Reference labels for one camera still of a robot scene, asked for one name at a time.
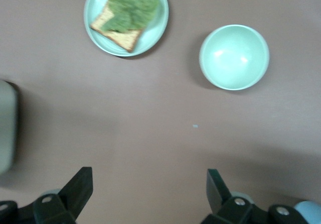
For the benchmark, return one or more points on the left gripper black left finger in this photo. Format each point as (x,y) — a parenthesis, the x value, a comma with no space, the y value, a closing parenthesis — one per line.
(72,194)

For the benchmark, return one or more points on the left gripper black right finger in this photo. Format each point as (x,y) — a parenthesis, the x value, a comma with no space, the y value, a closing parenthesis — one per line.
(223,204)

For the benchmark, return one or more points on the light blue plastic cup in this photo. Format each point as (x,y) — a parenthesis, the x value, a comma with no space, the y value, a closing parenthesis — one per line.
(309,212)

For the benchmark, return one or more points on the beige and chrome toaster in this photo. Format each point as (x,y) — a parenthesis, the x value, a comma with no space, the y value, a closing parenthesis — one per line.
(6,126)

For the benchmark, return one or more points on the pale green bowl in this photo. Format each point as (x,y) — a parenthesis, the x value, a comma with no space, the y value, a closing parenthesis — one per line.
(233,58)

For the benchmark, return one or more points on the brown bread slice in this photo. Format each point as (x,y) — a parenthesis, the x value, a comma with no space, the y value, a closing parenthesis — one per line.
(123,38)

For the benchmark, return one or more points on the pale green plate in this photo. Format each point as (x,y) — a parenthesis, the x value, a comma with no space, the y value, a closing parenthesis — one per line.
(96,8)

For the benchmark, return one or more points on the green lettuce leaf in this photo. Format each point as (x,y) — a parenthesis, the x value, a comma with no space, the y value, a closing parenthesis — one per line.
(133,8)

